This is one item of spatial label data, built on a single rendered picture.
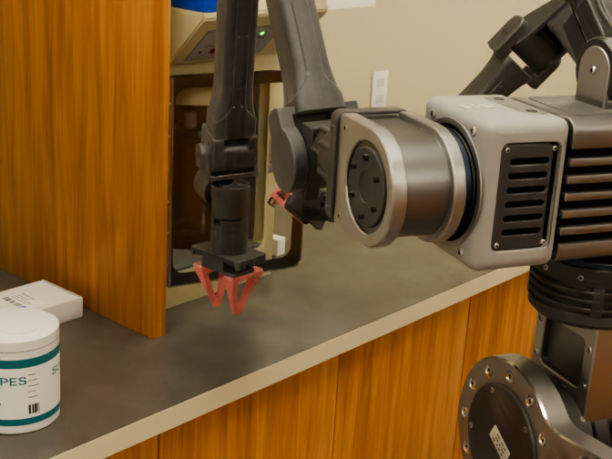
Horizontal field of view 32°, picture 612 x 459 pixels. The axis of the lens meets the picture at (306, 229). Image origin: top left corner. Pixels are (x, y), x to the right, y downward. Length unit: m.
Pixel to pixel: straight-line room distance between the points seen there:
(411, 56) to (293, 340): 1.46
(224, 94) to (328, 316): 0.67
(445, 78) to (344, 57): 0.51
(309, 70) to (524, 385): 0.43
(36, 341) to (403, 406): 0.96
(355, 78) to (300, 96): 1.79
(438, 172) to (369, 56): 2.04
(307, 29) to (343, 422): 1.05
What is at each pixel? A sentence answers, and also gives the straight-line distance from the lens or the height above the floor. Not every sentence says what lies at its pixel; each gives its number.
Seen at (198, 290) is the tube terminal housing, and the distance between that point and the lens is 2.12.
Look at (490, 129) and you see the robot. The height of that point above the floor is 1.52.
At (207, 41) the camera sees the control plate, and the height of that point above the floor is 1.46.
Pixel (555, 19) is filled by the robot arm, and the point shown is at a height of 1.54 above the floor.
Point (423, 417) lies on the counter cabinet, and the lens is 2.39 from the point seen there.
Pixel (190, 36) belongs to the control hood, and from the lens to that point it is 1.85.
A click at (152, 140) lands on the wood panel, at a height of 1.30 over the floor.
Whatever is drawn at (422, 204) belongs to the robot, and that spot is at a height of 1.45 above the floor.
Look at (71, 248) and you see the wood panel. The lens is 2.07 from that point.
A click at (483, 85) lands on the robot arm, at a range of 1.81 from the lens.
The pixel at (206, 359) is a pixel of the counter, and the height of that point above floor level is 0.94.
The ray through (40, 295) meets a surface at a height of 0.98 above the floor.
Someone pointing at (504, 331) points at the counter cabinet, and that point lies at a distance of 2.59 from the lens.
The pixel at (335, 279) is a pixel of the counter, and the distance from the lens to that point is 2.26.
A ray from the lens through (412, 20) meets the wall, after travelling 3.21.
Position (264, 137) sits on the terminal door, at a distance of 2.04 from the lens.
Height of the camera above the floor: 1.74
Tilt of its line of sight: 18 degrees down
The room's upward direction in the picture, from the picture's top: 3 degrees clockwise
